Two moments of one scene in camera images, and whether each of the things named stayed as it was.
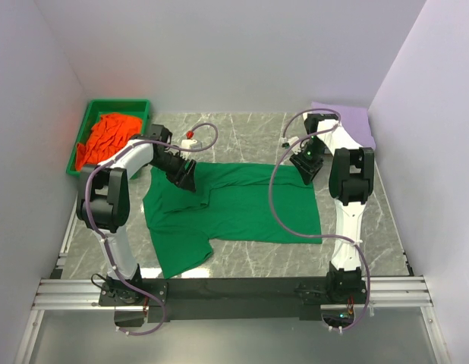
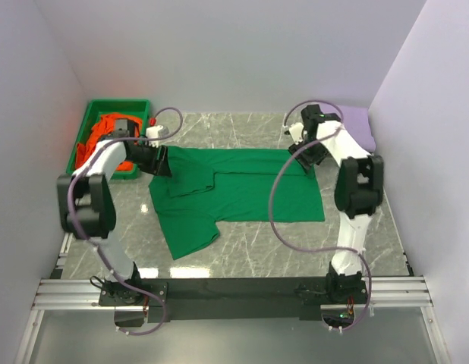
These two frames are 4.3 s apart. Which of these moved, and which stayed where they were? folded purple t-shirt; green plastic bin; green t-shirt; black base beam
Moved: green t-shirt
Stayed: black base beam; folded purple t-shirt; green plastic bin
